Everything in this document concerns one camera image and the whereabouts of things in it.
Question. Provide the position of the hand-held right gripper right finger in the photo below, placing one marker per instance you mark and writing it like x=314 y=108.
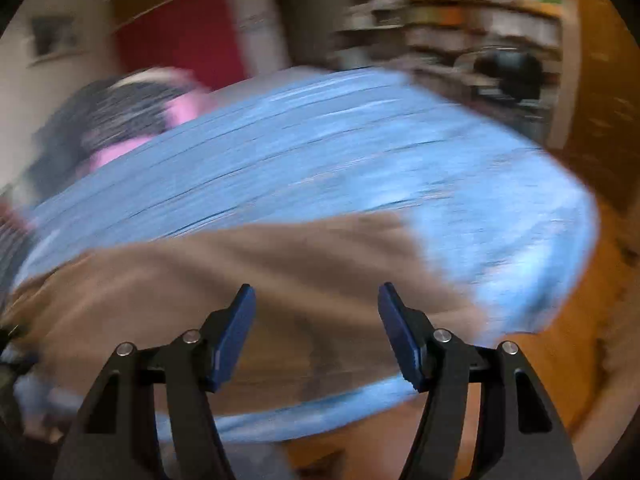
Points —
x=400 y=330

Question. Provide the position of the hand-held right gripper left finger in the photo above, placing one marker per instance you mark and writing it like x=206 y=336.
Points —
x=235 y=330

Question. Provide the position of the brown fleece pants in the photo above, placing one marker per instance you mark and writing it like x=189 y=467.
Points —
x=300 y=270

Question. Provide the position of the light blue patterned bedspread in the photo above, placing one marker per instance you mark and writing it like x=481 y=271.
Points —
x=325 y=160

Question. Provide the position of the plaid pillow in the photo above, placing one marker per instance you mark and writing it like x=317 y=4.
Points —
x=12 y=260

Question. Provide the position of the leopard print pink cloth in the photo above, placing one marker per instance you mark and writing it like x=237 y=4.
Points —
x=120 y=110

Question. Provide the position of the black bag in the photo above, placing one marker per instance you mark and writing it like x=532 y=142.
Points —
x=510 y=75

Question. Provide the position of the red curtain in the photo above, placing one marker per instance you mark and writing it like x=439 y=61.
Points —
x=190 y=35

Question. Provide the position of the cluttered storage shelf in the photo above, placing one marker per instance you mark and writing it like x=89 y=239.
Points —
x=430 y=20

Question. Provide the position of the wooden door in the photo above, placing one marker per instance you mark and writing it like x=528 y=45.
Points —
x=600 y=85

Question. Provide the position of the framed wall picture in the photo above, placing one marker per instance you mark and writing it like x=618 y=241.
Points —
x=52 y=39

